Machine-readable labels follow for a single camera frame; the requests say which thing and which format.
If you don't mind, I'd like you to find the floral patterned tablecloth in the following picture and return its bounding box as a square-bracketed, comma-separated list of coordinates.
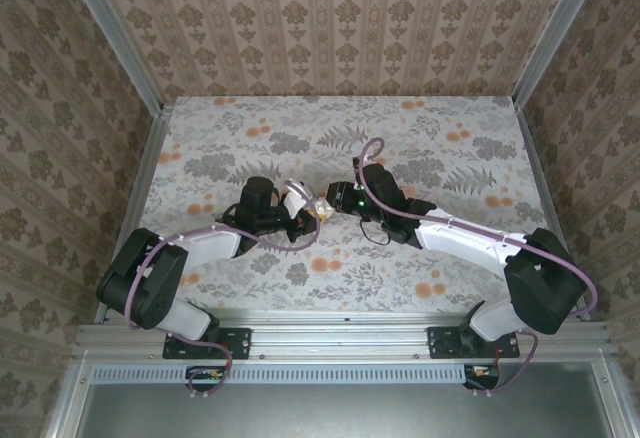
[127, 95, 576, 317]

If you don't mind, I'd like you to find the small black circuit board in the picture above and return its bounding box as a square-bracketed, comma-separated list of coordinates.
[462, 363, 501, 390]
[185, 365, 226, 392]

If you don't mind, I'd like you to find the grey metal sheet panel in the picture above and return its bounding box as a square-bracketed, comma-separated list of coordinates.
[44, 360, 631, 438]

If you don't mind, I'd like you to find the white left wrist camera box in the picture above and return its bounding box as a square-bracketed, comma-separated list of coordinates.
[281, 181, 314, 219]

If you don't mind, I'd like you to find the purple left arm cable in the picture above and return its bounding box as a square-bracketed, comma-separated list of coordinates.
[124, 180, 321, 399]

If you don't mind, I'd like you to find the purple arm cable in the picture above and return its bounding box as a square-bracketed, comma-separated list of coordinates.
[124, 180, 321, 399]
[357, 137, 600, 399]

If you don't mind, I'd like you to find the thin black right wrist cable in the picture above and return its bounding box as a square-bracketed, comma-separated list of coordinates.
[359, 217, 392, 247]

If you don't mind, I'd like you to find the aluminium table side rail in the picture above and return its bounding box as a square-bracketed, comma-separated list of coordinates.
[513, 100, 594, 322]
[112, 100, 176, 259]

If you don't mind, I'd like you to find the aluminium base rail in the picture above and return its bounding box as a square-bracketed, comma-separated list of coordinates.
[74, 307, 614, 362]

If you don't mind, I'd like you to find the grey slotted cable duct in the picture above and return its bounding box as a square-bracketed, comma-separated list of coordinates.
[92, 363, 501, 384]

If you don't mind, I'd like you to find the aluminium frame post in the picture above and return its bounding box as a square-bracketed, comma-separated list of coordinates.
[512, 0, 611, 109]
[59, 0, 166, 114]

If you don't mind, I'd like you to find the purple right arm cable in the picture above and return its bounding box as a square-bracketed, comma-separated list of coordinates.
[357, 137, 600, 399]

